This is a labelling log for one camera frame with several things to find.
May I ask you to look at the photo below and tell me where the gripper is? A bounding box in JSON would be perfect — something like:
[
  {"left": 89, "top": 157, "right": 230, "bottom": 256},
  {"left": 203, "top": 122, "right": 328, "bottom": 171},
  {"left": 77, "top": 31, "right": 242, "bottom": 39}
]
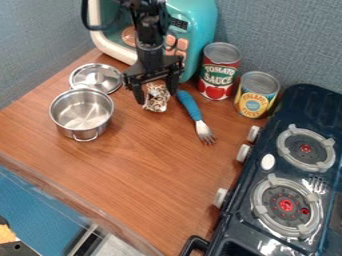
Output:
[{"left": 121, "top": 41, "right": 188, "bottom": 106}]

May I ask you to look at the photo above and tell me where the tiger plush toy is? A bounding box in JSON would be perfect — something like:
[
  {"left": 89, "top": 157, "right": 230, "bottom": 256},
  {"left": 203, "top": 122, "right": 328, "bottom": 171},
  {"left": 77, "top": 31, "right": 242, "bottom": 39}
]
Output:
[{"left": 141, "top": 80, "right": 173, "bottom": 114}]

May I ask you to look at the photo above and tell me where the toy microwave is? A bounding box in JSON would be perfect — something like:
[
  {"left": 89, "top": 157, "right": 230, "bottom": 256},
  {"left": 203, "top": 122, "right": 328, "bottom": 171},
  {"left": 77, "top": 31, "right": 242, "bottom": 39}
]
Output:
[{"left": 86, "top": 0, "right": 220, "bottom": 84}]

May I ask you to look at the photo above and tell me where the toy stove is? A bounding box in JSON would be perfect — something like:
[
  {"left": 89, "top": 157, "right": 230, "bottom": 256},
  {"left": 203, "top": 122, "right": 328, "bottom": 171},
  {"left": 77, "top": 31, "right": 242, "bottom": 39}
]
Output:
[{"left": 179, "top": 83, "right": 342, "bottom": 256}]

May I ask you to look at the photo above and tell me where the silver lid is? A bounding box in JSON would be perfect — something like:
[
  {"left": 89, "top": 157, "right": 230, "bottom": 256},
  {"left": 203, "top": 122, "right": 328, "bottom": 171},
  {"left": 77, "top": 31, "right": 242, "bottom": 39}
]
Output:
[{"left": 68, "top": 62, "right": 125, "bottom": 95}]

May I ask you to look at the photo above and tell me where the red tomato sauce can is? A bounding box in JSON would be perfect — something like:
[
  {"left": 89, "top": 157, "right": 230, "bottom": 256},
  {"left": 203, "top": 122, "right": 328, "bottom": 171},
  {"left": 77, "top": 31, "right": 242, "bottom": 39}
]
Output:
[{"left": 196, "top": 41, "right": 244, "bottom": 101}]

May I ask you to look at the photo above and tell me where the silver pot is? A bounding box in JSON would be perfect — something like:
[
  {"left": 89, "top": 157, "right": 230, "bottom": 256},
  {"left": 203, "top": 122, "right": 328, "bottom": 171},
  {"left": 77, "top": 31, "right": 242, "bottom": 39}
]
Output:
[{"left": 48, "top": 87, "right": 117, "bottom": 143}]

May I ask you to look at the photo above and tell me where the yellow can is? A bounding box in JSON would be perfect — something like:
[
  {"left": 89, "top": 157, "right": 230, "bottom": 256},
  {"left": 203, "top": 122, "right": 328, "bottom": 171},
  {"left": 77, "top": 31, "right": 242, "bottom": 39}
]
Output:
[{"left": 233, "top": 70, "right": 282, "bottom": 120}]

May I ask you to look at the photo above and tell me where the blue handled fork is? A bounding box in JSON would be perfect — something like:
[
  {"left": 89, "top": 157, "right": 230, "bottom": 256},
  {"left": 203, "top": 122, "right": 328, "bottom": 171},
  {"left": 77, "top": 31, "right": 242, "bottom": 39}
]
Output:
[{"left": 175, "top": 90, "right": 218, "bottom": 146}]

